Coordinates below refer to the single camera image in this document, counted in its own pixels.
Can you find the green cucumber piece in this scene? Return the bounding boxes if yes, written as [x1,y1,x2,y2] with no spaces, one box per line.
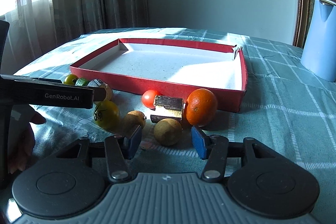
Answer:
[75,77,90,86]

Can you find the small green tomato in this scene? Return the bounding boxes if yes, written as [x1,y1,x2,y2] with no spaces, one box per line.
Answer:
[63,74,78,85]

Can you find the orange mandarin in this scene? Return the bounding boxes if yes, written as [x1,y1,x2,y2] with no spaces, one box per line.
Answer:
[185,88,218,127]

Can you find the red cherry tomato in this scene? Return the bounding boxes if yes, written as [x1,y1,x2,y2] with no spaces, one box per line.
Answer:
[141,89,161,109]

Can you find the round brown longan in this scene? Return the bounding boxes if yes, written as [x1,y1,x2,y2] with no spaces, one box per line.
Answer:
[153,118,183,146]

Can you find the dark eggplant chunk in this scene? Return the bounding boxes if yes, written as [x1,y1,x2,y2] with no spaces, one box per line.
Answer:
[150,95,183,123]

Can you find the person's left hand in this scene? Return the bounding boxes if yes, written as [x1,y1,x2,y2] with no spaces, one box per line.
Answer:
[8,105,46,174]

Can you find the large yellow-green tomato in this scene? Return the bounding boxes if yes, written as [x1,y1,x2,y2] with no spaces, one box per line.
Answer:
[93,101,120,130]

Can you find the red shallow cardboard box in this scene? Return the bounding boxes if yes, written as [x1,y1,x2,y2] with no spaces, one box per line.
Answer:
[70,38,248,113]

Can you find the teal plaid tablecloth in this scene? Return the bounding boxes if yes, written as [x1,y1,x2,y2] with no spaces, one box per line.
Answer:
[15,28,335,223]

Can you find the blue electric kettle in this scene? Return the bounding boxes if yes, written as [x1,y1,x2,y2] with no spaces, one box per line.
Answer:
[301,0,336,82]

